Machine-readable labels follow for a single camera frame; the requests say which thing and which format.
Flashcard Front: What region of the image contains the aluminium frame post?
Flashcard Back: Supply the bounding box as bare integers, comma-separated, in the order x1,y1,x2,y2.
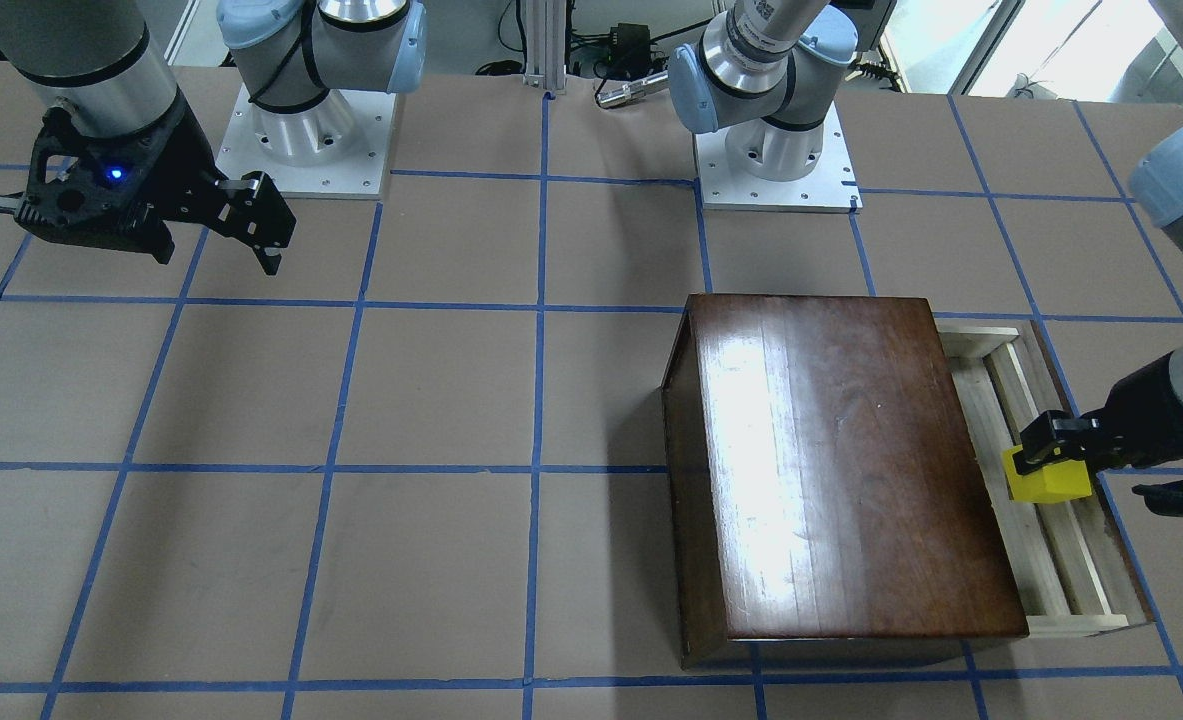
515,0,571,99

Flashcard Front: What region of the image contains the yellow block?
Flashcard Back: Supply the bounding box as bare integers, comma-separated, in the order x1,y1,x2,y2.
1002,447,1094,502

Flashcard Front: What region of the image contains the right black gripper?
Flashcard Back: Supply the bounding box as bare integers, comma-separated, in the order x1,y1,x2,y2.
12,95,297,275

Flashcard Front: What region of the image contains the light wood drawer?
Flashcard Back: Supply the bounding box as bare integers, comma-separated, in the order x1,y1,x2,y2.
937,319,1153,638

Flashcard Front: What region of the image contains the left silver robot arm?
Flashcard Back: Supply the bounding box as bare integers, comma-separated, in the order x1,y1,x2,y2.
706,1,1183,411

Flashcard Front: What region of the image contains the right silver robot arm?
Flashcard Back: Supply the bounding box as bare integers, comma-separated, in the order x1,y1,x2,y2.
0,1,427,275

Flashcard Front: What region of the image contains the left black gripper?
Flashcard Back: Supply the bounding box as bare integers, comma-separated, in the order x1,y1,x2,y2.
1013,356,1183,475

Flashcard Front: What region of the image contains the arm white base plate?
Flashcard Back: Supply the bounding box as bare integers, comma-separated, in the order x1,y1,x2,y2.
216,87,402,201
693,104,864,213

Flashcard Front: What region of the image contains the dark wooden drawer cabinet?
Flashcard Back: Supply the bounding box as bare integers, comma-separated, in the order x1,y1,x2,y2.
661,293,1030,669

